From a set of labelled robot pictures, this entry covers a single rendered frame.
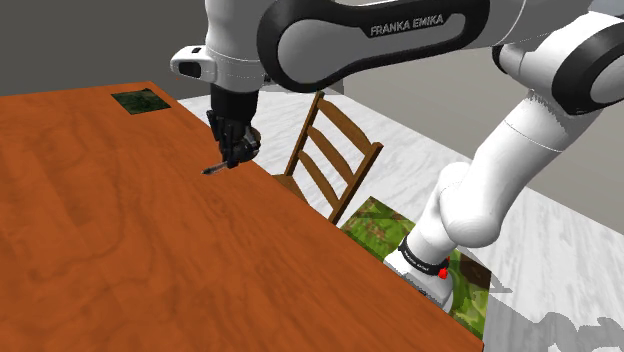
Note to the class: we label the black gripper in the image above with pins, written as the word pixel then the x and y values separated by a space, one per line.
pixel 234 105

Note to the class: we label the small dark grey pen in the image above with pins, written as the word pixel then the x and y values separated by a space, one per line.
pixel 213 169

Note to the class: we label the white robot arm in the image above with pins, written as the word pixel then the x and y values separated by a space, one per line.
pixel 512 161

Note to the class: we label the brown wooden slatted chair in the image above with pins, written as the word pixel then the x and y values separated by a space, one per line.
pixel 336 156

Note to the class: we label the dark green flat square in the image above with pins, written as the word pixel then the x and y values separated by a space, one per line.
pixel 141 101

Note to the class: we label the orange wooden table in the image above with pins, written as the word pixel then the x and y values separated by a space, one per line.
pixel 146 234

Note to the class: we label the green patterned robot stand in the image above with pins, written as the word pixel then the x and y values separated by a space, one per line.
pixel 375 226

